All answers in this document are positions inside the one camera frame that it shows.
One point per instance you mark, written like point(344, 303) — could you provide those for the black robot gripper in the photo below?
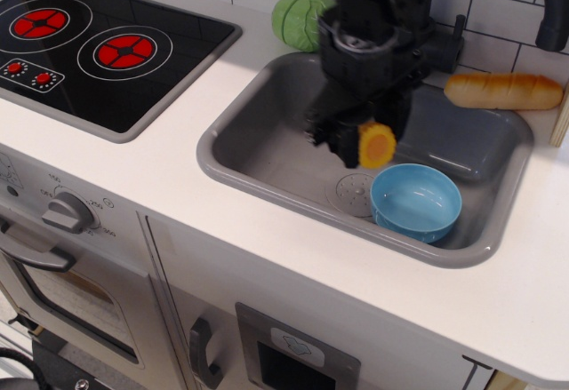
point(366, 81)

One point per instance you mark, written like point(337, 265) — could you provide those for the yellow toy corn piece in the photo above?
point(376, 145)

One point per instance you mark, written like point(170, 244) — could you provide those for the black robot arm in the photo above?
point(367, 18)

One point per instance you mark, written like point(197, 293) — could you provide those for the blue plastic bowl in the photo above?
point(416, 201)

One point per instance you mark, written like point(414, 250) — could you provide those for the grey plastic sink basin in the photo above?
point(258, 145)

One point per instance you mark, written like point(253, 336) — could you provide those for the black sink faucet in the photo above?
point(500, 37)

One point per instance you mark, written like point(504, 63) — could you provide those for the green toy cabbage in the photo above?
point(295, 22)

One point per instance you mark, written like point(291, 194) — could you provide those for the toy bread baguette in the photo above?
point(513, 91)

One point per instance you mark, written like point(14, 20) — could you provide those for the grey dispenser panel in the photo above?
point(277, 356)

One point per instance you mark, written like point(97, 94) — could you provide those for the black toy stove top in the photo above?
point(107, 67)

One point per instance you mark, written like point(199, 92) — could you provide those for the grey oven dial knob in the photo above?
point(67, 212)

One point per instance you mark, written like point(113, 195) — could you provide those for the toy oven door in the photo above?
point(102, 306)

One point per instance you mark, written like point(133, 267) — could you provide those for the grey cabinet door handle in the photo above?
point(208, 374)

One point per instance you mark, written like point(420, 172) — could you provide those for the grey oven door handle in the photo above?
point(53, 260)

